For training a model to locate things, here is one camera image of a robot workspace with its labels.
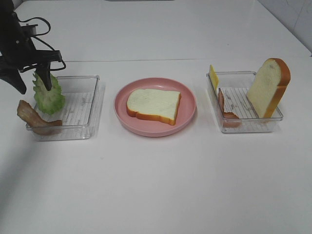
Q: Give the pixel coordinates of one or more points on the left clear plastic tray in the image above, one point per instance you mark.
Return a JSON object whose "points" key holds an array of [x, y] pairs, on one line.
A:
{"points": [[81, 113]]}

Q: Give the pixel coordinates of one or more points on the green lettuce leaf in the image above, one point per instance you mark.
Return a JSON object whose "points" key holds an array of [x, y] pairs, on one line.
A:
{"points": [[51, 101]]}

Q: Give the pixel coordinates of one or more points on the pink round plate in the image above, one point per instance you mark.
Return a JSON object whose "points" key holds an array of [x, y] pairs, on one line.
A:
{"points": [[148, 128]]}

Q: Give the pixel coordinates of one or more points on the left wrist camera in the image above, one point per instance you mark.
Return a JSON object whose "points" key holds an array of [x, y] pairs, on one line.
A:
{"points": [[29, 30]]}

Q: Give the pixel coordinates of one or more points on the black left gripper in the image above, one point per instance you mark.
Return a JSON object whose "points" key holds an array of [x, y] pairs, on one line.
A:
{"points": [[20, 54]]}

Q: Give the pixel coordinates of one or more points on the bread slice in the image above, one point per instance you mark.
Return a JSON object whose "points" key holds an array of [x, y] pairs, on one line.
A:
{"points": [[269, 86], [154, 105]]}

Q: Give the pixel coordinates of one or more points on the yellow cheese slice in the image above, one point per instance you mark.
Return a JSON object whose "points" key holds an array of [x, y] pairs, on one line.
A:
{"points": [[214, 78]]}

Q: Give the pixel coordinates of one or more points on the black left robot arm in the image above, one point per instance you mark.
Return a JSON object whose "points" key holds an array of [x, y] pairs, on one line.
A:
{"points": [[9, 21]]}

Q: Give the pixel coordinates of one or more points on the bacon strip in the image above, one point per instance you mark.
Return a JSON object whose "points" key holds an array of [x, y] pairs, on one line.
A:
{"points": [[231, 119], [38, 125]]}

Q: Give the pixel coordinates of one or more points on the right clear plastic tray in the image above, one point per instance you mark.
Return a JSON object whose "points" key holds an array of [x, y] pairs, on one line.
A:
{"points": [[234, 86]]}

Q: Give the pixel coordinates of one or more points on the clear plastic tray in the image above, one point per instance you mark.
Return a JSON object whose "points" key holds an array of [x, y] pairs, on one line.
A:
{"points": [[81, 113], [234, 86]]}

